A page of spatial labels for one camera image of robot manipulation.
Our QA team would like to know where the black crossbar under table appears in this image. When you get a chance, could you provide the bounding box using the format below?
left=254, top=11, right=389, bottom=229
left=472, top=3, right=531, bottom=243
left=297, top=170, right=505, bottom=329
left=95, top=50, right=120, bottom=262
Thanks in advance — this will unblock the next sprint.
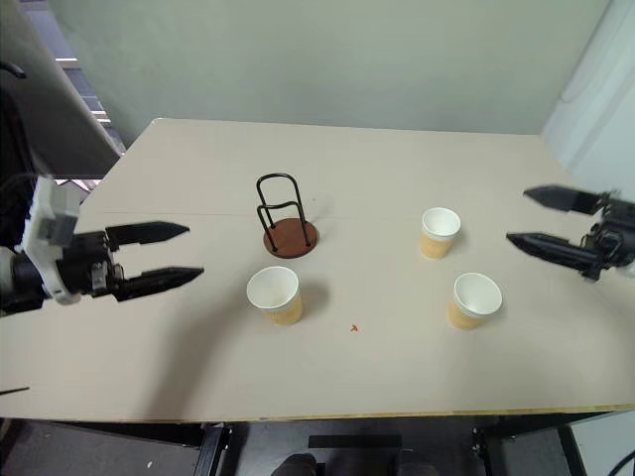
left=308, top=434, right=403, bottom=450

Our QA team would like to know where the wire cup holder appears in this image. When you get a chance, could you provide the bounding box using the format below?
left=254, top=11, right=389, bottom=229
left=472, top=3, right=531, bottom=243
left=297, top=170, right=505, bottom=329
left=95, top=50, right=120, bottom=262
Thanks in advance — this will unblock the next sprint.
left=255, top=173, right=318, bottom=260

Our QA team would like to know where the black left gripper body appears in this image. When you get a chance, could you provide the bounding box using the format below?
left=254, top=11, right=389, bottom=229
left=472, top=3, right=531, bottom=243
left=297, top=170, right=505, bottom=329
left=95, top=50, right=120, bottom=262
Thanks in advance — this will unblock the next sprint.
left=55, top=229, right=126, bottom=299

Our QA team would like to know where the grey slanted partition panel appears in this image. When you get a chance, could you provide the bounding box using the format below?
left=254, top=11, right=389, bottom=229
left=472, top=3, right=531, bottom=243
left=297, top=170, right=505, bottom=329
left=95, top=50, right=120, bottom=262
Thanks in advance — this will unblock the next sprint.
left=0, top=0, right=126, bottom=180

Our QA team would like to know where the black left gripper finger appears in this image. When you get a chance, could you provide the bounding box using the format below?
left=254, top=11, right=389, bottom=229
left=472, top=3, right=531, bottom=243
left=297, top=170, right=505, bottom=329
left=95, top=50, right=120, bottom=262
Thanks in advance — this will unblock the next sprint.
left=113, top=267, right=205, bottom=303
left=104, top=220, right=191, bottom=250

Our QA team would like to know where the white fabric screen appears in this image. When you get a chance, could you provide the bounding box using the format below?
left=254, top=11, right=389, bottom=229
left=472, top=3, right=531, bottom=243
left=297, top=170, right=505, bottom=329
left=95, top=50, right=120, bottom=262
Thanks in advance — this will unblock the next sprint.
left=539, top=0, right=635, bottom=199

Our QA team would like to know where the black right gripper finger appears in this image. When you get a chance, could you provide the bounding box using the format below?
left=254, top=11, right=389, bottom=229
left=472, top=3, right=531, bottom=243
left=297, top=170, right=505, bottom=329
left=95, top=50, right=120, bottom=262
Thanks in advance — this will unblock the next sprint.
left=505, top=231, right=600, bottom=274
left=522, top=184, right=605, bottom=216

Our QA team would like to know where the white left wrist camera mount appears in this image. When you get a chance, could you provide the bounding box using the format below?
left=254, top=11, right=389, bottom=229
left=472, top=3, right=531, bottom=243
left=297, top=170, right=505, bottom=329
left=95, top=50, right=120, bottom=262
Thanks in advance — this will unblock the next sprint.
left=13, top=175, right=83, bottom=306

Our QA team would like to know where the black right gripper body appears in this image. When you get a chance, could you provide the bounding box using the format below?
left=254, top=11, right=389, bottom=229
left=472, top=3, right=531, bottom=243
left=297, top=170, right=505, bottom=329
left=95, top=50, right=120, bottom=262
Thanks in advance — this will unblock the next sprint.
left=578, top=189, right=635, bottom=285

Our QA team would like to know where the black table frame leg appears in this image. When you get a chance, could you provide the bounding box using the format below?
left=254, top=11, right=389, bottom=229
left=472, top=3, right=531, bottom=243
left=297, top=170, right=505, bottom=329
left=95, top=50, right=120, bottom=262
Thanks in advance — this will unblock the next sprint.
left=556, top=424, right=587, bottom=476
left=191, top=422, right=232, bottom=476
left=470, top=424, right=513, bottom=476

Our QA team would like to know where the paper cup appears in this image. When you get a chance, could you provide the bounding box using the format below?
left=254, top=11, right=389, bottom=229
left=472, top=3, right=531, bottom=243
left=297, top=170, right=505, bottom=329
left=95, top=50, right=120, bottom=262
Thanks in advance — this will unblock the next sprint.
left=446, top=272, right=504, bottom=331
left=420, top=206, right=462, bottom=261
left=245, top=266, right=304, bottom=327

